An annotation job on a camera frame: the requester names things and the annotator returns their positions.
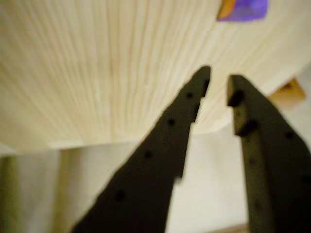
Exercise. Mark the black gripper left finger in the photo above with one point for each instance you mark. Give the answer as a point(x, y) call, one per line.
point(145, 174)

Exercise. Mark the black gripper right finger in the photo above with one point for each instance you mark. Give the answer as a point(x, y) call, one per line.
point(279, 170)

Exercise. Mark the purple and orange snack packet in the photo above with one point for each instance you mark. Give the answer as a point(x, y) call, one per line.
point(247, 11)

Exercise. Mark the light brown wooden block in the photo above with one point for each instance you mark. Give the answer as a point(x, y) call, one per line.
point(289, 94)

